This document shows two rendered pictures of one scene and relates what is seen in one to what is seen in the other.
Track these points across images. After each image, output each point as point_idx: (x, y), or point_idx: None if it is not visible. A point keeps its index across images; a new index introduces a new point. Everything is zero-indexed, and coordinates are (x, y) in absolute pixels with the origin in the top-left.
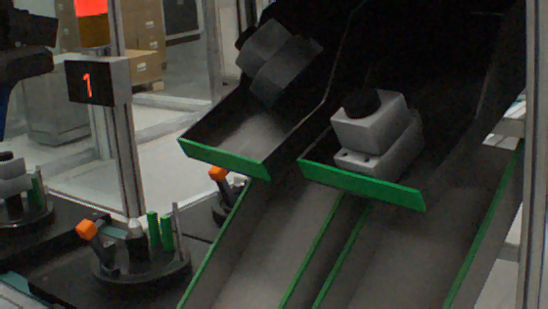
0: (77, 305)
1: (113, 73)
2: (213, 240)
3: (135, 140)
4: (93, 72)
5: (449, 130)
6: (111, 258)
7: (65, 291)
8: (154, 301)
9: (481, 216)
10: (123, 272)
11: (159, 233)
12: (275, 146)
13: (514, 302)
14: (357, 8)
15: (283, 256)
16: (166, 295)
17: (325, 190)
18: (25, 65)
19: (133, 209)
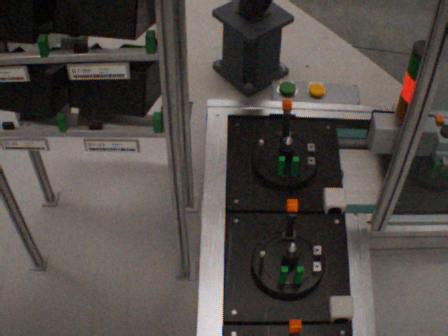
0: (281, 120)
1: (371, 121)
2: (280, 215)
3: (385, 192)
4: None
5: (49, 71)
6: (282, 129)
7: (302, 125)
8: (246, 143)
9: (46, 119)
10: (278, 140)
11: (291, 170)
12: (121, 47)
13: (84, 327)
14: (94, 44)
15: (149, 119)
16: (245, 150)
17: (135, 121)
18: None
19: (372, 214)
